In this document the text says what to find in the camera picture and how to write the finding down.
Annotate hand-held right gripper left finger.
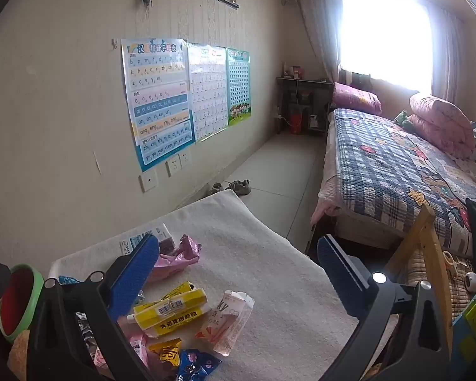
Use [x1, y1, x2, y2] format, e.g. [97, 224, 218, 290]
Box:
[26, 233, 160, 381]

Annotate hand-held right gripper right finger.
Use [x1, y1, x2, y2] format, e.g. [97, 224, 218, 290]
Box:
[316, 233, 457, 381]

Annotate red bin with green rim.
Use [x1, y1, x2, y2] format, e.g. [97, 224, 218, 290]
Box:
[0, 264, 45, 345]

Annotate blue white milk carton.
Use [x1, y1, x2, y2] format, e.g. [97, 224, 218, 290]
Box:
[119, 222, 175, 257]

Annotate pink plastic bag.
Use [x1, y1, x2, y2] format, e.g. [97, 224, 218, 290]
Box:
[147, 234, 203, 282]

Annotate yellow ointment box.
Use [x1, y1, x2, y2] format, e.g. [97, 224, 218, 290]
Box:
[133, 281, 207, 330]

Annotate small pink wrapper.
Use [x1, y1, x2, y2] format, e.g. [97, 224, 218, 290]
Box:
[127, 333, 151, 370]

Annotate black white printed paper bag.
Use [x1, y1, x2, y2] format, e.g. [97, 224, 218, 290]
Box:
[75, 311, 104, 362]

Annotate yellow orange snack wrapper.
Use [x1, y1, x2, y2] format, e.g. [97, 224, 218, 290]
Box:
[148, 337, 183, 371]

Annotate pink white snack wrapper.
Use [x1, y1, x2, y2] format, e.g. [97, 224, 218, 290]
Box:
[194, 290, 255, 357]

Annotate blue snack wrapper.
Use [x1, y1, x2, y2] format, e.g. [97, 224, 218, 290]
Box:
[176, 348, 223, 381]

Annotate white towel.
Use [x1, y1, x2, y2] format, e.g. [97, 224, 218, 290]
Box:
[48, 188, 399, 381]

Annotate orange fleece cloth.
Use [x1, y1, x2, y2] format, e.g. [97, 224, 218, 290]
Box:
[7, 331, 34, 381]

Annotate bed with plaid quilt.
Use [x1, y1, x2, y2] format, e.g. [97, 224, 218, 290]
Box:
[317, 107, 476, 258]

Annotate yellow white scissors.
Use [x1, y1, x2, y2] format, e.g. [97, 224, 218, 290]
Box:
[442, 250, 463, 282]

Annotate beige checked mat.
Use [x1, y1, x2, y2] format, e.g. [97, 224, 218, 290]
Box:
[405, 254, 476, 320]

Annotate red bucket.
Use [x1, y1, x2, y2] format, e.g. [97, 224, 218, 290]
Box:
[288, 105, 303, 135]

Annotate blue yellow toy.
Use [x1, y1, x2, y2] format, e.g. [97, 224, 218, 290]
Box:
[452, 290, 476, 381]

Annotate green plush toy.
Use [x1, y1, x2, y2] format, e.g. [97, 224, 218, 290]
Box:
[394, 110, 415, 132]

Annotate pink pillow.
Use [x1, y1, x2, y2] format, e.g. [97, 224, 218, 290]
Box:
[332, 82, 382, 116]

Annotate dark metal shelf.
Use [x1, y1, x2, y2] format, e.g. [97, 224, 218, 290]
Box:
[275, 76, 336, 136]

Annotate bright window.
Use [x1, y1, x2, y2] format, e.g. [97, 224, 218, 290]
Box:
[339, 0, 437, 92]

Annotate sheer lace curtain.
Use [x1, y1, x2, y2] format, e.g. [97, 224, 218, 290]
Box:
[289, 0, 476, 108]

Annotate wooden frame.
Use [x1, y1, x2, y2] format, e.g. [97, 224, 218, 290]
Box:
[385, 204, 453, 352]

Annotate blue letter wall poster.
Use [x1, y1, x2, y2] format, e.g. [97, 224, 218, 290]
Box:
[121, 39, 196, 173]

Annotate white chart wall poster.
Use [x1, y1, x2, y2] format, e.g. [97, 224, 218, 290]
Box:
[186, 42, 228, 144]

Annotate green grid wall poster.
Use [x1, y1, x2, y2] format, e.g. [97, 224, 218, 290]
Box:
[225, 47, 251, 128]

